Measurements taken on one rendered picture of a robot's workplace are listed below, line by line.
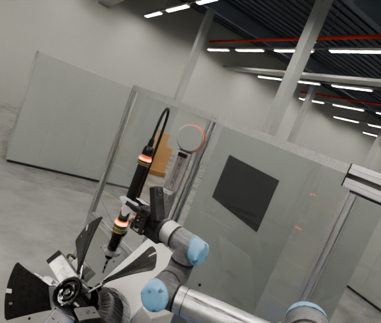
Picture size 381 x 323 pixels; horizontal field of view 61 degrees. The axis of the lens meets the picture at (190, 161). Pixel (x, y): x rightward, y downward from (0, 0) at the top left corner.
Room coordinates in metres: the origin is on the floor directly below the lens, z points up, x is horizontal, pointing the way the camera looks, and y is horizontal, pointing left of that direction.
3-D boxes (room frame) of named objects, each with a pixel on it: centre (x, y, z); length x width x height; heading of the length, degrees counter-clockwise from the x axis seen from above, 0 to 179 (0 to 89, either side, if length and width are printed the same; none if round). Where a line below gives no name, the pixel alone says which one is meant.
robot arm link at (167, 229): (0.99, -0.03, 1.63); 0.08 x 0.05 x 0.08; 147
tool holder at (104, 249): (1.10, 0.14, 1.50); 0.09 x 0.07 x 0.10; 172
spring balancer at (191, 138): (1.81, 0.04, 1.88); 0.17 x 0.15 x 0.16; 47
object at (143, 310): (1.65, -0.11, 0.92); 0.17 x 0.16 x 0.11; 137
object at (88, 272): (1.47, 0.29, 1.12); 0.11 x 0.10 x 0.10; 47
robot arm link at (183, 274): (0.93, -0.08, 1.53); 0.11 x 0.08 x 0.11; 163
